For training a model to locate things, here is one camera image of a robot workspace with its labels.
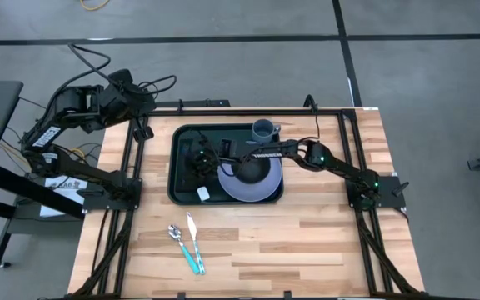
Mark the dark green plastic tray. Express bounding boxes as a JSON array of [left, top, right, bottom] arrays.
[[167, 123, 285, 208]]

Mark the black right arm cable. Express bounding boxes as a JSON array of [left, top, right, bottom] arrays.
[[306, 94, 323, 141]]

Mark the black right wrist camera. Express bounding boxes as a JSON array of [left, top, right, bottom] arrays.
[[217, 138, 236, 158]]

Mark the black metal table frame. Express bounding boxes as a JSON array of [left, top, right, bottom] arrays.
[[68, 107, 423, 300]]

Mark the lavender round plate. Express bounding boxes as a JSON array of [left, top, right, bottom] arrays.
[[217, 156, 283, 203]]

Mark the white printed paper sheet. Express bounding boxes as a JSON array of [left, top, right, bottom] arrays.
[[39, 174, 89, 218]]

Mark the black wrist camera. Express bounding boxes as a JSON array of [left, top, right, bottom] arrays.
[[133, 126, 155, 143], [217, 138, 236, 158]]

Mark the yellow floor cable loop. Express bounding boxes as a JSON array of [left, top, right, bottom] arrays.
[[79, 0, 111, 12]]

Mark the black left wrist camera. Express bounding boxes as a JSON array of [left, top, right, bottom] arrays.
[[133, 126, 155, 143]]

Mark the yellow cable beside desk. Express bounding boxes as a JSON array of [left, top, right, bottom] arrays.
[[0, 141, 88, 168]]

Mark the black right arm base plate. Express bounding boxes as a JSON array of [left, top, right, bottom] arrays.
[[346, 174, 410, 210]]

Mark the knife with patterned teal handle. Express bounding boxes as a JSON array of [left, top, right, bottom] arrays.
[[186, 212, 207, 276]]

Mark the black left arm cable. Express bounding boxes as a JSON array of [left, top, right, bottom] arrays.
[[46, 43, 178, 109]]

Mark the spoon with teal handle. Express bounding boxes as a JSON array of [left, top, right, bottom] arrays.
[[167, 224, 202, 275]]

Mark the black napkin with white tag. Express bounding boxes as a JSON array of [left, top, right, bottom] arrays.
[[177, 137, 211, 203]]

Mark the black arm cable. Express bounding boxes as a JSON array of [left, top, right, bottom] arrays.
[[306, 94, 323, 141], [46, 43, 178, 109]]

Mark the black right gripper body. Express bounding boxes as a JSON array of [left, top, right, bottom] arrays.
[[187, 143, 224, 176]]

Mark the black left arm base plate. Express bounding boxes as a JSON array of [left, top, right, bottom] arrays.
[[77, 177, 143, 212]]

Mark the black power strip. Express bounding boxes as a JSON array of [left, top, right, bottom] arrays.
[[154, 98, 232, 108]]

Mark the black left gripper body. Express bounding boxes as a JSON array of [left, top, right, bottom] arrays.
[[125, 85, 158, 120]]

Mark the black bowl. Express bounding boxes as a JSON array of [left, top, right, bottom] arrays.
[[233, 157, 272, 184]]

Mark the blue-grey mug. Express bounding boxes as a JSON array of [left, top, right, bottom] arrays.
[[251, 118, 282, 146]]

